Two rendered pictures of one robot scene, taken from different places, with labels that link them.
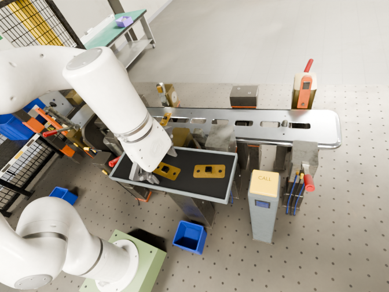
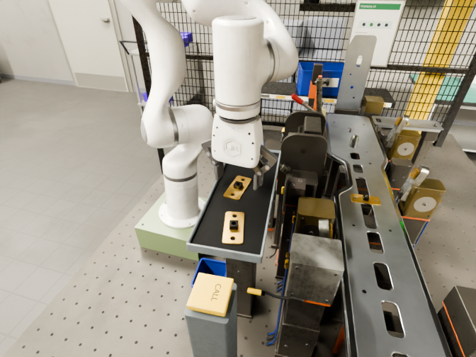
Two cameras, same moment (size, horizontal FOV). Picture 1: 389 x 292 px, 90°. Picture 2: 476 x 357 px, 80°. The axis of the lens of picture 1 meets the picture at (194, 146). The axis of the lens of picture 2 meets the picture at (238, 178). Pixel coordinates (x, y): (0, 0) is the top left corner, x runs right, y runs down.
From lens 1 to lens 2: 0.39 m
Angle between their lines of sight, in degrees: 49
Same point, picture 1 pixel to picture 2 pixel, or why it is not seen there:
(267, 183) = (206, 295)
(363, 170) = not seen: outside the picture
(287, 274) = not seen: outside the picture
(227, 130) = (331, 262)
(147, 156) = (218, 140)
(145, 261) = (185, 233)
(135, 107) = (230, 86)
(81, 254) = (173, 162)
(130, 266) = (180, 221)
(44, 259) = (154, 127)
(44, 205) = (199, 113)
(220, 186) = (210, 240)
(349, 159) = not seen: outside the picture
